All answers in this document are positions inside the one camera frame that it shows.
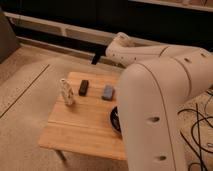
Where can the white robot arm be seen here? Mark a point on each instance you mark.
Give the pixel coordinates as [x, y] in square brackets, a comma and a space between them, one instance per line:
[156, 81]

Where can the white patterned ceramic cup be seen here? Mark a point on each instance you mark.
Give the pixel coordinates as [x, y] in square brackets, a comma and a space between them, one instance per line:
[66, 92]

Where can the blue sponge block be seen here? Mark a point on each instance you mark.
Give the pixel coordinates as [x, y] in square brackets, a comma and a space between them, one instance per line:
[108, 92]

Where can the black rectangular block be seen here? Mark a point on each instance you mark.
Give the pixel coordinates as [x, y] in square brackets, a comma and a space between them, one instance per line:
[83, 87]

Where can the black bowl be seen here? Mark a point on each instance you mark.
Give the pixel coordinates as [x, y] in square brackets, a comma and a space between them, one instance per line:
[114, 120]

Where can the black table leg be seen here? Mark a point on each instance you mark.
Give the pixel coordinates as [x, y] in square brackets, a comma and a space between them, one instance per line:
[61, 155]

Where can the dark post base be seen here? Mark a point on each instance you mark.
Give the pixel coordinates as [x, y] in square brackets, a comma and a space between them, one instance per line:
[96, 57]

